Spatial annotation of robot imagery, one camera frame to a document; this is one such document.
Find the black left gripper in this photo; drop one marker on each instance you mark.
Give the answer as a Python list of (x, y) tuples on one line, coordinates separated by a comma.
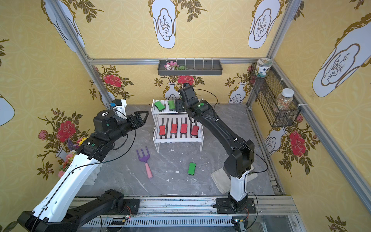
[(134, 119)]

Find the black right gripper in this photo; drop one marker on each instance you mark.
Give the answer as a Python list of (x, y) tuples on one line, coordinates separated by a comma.
[(180, 105)]

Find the green whiteboard eraser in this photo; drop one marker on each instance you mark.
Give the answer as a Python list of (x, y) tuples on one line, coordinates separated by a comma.
[(191, 169), (172, 105), (159, 106)]

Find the red whiteboard eraser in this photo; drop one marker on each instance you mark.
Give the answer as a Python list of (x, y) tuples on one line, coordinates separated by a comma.
[(162, 130), (183, 129), (174, 128), (194, 131)]

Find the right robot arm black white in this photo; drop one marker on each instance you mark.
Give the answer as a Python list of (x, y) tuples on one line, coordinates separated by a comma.
[(240, 152)]

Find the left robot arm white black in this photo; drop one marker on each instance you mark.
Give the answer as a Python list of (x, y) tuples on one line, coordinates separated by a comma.
[(53, 214)]

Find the white wooden slatted shelf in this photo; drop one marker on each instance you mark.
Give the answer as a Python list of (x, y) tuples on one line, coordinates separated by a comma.
[(168, 118)]

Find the small pink flower sprig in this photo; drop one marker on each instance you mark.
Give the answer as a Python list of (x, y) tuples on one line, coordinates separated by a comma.
[(172, 65)]

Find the purple pink garden fork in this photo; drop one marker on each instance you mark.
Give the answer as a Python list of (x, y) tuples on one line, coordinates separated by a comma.
[(144, 158)]

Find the colourful artificial flower bouquet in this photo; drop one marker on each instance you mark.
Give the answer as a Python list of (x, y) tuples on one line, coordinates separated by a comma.
[(69, 158)]

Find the white flower pot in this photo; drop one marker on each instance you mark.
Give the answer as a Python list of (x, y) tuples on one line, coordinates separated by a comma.
[(90, 181)]

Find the patterned jar white lid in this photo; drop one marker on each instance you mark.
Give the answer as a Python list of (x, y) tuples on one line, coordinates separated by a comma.
[(263, 66)]

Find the grey white oven mitt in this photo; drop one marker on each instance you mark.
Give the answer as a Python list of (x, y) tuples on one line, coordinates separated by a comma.
[(225, 182)]

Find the clear jar colourful sweets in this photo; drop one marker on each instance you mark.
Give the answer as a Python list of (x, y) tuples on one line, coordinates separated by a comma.
[(284, 99)]

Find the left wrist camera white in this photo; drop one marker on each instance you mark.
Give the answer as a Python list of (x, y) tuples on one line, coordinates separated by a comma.
[(118, 106)]

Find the dark grey wall tray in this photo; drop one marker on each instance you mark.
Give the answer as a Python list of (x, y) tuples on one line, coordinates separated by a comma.
[(202, 67)]

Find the aluminium corner frame post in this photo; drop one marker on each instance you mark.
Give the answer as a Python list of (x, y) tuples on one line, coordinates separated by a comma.
[(66, 24)]

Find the black wire wall basket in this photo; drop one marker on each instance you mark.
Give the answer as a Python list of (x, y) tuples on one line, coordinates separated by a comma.
[(266, 91)]

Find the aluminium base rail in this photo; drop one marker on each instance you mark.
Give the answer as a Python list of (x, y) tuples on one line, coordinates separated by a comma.
[(259, 214)]

